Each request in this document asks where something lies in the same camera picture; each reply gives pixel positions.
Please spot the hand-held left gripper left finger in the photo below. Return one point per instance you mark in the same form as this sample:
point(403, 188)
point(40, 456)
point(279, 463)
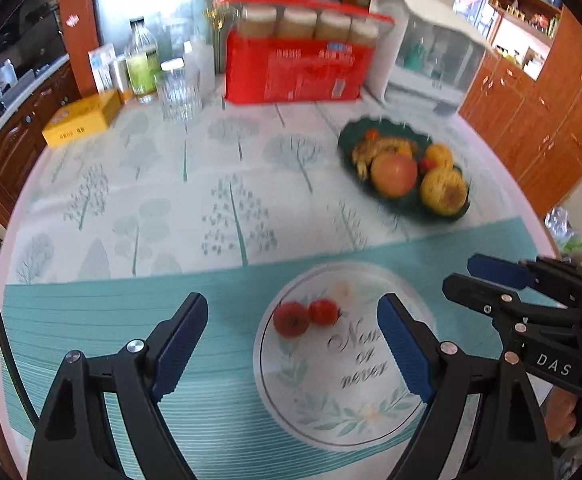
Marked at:
point(181, 345)

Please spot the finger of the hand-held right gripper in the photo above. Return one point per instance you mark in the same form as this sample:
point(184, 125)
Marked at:
point(471, 290)
point(501, 270)

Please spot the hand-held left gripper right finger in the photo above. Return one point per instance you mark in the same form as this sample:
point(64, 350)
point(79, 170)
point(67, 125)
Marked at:
point(401, 350)

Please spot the red tomato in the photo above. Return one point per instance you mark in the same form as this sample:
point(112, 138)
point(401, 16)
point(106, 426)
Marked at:
point(291, 317)
point(323, 311)

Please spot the yellow spotted pear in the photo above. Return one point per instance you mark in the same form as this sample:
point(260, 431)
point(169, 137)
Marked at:
point(443, 192)

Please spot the green leaf-shaped plate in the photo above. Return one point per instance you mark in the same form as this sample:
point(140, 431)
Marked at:
point(406, 207)

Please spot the red hawthorn fruit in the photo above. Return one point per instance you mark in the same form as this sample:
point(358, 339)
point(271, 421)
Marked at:
point(425, 164)

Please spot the yellow melon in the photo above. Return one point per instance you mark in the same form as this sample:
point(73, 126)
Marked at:
point(438, 155)

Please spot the brown spotted banana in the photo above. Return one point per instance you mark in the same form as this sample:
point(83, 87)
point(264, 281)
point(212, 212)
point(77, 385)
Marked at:
point(371, 152)

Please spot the person's right hand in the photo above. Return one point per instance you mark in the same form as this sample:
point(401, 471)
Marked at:
point(565, 415)

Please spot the clear plastic bag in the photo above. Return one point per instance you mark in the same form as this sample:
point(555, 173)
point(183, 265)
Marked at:
point(563, 230)

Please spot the red apple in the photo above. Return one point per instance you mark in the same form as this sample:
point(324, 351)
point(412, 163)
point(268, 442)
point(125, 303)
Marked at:
point(393, 175)

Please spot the wooden display cabinet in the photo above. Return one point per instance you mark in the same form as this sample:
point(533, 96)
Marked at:
point(531, 110)

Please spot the orange kumquat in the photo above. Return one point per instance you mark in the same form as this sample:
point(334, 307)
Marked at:
point(371, 134)

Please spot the yellow cardboard box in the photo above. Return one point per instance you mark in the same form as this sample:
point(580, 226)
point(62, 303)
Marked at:
point(83, 117)

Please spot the clear glass jar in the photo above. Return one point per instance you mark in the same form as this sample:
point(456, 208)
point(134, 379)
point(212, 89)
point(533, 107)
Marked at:
point(178, 92)

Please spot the white countertop appliance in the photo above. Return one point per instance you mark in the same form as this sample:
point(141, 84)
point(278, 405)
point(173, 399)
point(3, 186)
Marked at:
point(396, 25)

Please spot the wooden kitchen cabinet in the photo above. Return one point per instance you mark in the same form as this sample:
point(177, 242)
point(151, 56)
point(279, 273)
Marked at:
point(16, 130)

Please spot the small metal-lid jar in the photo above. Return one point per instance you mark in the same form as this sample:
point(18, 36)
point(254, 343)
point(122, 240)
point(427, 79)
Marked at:
point(121, 77)

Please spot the glass bottle with yellow label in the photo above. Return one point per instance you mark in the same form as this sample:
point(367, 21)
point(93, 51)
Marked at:
point(141, 65)

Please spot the red paper cup package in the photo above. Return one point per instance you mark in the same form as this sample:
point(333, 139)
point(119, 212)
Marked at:
point(291, 70)

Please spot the white and blue small box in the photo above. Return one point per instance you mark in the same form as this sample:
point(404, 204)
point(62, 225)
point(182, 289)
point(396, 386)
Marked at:
point(102, 67)

